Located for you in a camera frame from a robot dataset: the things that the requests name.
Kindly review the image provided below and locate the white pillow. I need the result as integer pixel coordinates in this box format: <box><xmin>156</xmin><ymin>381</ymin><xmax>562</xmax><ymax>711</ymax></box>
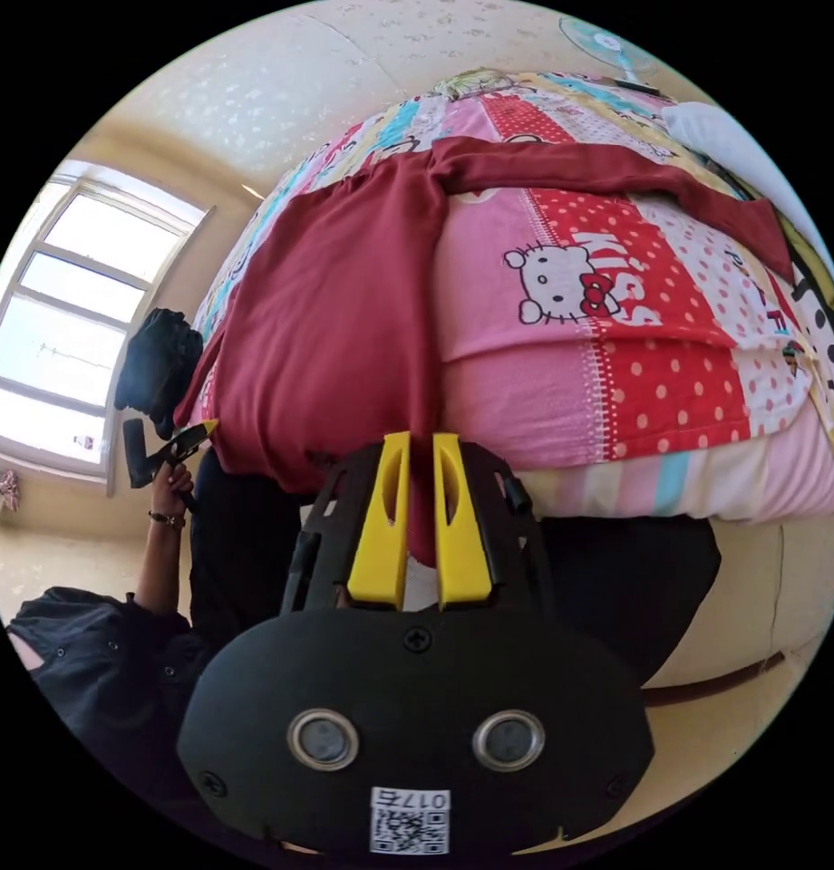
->
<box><xmin>663</xmin><ymin>101</ymin><xmax>810</xmax><ymax>227</ymax></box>

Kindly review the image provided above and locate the standing fan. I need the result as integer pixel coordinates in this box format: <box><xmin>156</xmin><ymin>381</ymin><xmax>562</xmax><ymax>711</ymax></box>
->
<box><xmin>558</xmin><ymin>15</ymin><xmax>663</xmax><ymax>96</ymax></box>

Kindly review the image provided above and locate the red thermal shirt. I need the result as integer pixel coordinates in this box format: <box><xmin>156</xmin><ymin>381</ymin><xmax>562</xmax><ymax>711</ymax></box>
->
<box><xmin>174</xmin><ymin>135</ymin><xmax>796</xmax><ymax>566</ymax></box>

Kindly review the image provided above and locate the yellow black cartoon print pillow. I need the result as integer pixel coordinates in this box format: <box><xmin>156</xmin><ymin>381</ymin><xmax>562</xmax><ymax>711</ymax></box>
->
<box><xmin>773</xmin><ymin>203</ymin><xmax>834</xmax><ymax>477</ymax></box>

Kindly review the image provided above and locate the bed with cartoon patchwork sheet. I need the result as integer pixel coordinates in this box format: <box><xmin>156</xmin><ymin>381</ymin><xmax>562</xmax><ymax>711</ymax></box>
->
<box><xmin>185</xmin><ymin>67</ymin><xmax>834</xmax><ymax>526</ymax></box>

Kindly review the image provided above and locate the pile of clothes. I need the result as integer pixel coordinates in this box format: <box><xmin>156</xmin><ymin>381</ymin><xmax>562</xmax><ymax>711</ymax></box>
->
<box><xmin>113</xmin><ymin>306</ymin><xmax>206</xmax><ymax>441</ymax></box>

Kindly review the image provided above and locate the person's left forearm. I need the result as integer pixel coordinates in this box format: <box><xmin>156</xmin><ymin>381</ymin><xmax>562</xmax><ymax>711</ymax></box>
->
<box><xmin>132</xmin><ymin>510</ymin><xmax>189</xmax><ymax>616</ymax></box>

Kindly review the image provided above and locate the window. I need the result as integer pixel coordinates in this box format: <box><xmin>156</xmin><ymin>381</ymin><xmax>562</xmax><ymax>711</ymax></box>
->
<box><xmin>0</xmin><ymin>173</ymin><xmax>213</xmax><ymax>482</ymax></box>

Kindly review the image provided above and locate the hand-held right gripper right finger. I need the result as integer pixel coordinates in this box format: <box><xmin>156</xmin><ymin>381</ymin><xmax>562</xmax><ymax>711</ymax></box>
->
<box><xmin>432</xmin><ymin>431</ymin><xmax>493</xmax><ymax>611</ymax></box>

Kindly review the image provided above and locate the person's left hand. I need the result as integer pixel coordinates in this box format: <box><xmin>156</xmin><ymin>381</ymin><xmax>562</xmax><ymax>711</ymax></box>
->
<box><xmin>150</xmin><ymin>459</ymin><xmax>197</xmax><ymax>519</ymax></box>

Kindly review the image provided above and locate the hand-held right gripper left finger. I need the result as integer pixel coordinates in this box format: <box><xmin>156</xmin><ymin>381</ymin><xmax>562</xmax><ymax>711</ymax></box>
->
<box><xmin>346</xmin><ymin>430</ymin><xmax>412</xmax><ymax>608</ymax></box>

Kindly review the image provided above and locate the person's body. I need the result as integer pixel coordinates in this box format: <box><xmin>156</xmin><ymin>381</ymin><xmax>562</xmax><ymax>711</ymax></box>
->
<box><xmin>5</xmin><ymin>445</ymin><xmax>724</xmax><ymax>870</ymax></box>

